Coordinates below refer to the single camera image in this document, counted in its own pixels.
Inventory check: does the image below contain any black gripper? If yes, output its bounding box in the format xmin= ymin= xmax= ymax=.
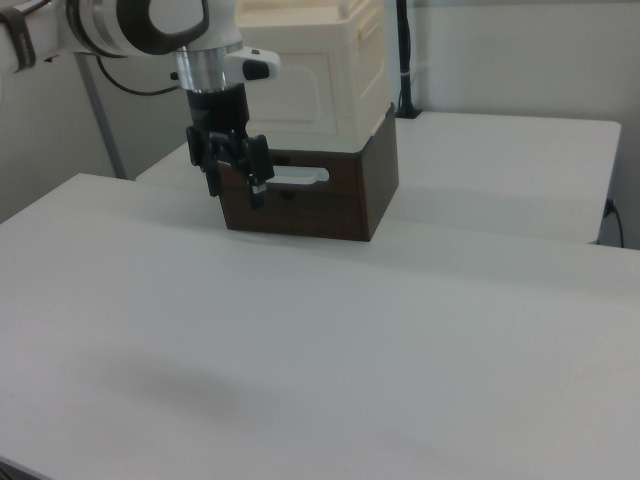
xmin=185 ymin=82 xmax=276 ymax=210

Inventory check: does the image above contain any cream cabinet door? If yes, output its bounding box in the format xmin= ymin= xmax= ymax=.
xmin=243 ymin=49 xmax=347 ymax=137

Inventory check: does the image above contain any cream plastic cabinet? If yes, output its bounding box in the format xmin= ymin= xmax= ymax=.
xmin=234 ymin=0 xmax=392 ymax=153

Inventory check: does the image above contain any dark brown wooden box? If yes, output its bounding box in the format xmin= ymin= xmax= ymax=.
xmin=217 ymin=102 xmax=400 ymax=243

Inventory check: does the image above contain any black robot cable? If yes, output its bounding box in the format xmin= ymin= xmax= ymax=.
xmin=95 ymin=54 xmax=180 ymax=97

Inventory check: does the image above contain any grey metal frame post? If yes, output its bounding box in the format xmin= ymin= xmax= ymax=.
xmin=73 ymin=51 xmax=126 ymax=180

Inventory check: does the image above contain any black camera stand pole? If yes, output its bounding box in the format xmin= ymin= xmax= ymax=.
xmin=394 ymin=0 xmax=421 ymax=120

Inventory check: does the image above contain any black arm strap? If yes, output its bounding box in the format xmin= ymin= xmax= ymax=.
xmin=0 ymin=10 xmax=39 ymax=74

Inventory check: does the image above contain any black power cable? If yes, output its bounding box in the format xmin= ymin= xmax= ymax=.
xmin=603 ymin=197 xmax=626 ymax=249

